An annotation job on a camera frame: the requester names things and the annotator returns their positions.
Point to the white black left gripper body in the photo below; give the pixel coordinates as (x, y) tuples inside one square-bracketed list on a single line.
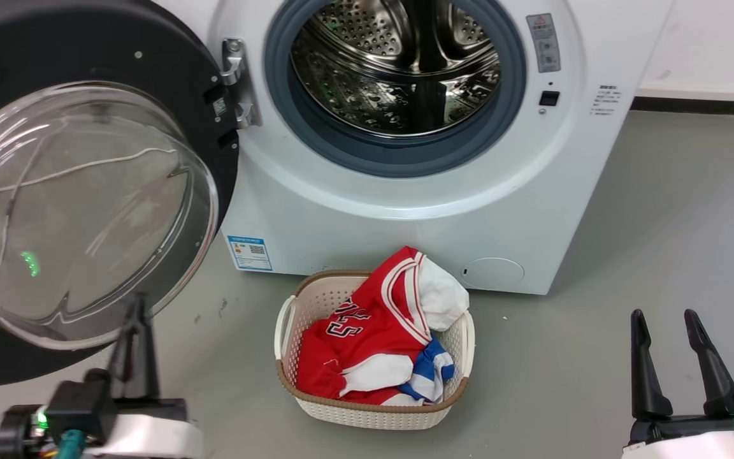
[(150, 440)]

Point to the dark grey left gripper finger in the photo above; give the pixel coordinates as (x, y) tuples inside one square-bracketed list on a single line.
[(147, 376), (125, 376)]

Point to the steel washer drum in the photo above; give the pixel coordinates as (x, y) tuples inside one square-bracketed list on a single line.
[(399, 64)]

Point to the white front-load washing machine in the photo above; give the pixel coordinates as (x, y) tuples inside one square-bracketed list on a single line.
[(405, 236)]

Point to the white cloth garment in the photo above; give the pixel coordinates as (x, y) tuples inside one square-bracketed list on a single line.
[(440, 293)]

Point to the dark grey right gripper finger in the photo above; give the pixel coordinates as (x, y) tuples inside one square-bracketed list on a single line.
[(717, 382), (650, 382)]

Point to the red basketball jersey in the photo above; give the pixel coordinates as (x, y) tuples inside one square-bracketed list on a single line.
[(373, 319)]

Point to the round black glass washer door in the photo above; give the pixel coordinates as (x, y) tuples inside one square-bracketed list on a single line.
[(86, 38)]

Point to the black door latch socket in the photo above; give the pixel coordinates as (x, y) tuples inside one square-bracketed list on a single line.
[(549, 98)]

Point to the round white filter cover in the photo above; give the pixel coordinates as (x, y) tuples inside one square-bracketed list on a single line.
[(492, 273)]

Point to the black skirting board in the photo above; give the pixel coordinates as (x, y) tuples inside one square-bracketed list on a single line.
[(705, 105)]

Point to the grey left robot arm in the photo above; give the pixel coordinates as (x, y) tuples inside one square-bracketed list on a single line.
[(13, 433)]

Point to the metal door hinge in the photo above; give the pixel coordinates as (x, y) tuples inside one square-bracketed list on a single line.
[(239, 83)]

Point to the blue energy label sticker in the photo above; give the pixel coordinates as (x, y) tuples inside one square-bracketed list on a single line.
[(250, 253)]

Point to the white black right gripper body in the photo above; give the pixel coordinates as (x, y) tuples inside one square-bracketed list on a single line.
[(679, 446)]

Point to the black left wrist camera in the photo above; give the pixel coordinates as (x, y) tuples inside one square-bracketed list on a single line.
[(80, 405)]

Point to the grey warning sticker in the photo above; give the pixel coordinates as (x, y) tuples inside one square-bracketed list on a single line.
[(544, 43)]

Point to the blue white striped garment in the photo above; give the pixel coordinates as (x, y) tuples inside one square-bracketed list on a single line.
[(427, 373)]

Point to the cream perforated laundry basket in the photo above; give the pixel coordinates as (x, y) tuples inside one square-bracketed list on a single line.
[(373, 414)]

